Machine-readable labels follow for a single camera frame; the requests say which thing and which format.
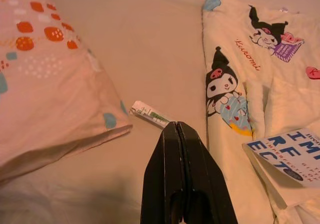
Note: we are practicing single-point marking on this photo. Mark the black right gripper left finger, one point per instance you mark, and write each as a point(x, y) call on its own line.
point(160, 171)

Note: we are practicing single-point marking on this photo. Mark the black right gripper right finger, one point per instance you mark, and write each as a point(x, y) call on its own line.
point(205, 179)

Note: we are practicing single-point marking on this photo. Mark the white book with blue letters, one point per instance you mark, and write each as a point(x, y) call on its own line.
point(282, 154)

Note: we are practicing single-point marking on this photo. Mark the cream quilt with cartoon print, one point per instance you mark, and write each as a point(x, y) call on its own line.
point(262, 84)

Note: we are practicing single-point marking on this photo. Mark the pink pillow with colourful spots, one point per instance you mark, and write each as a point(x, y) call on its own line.
point(50, 84)

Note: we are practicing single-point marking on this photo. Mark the mattress with beige sheet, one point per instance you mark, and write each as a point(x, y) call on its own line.
point(150, 47)

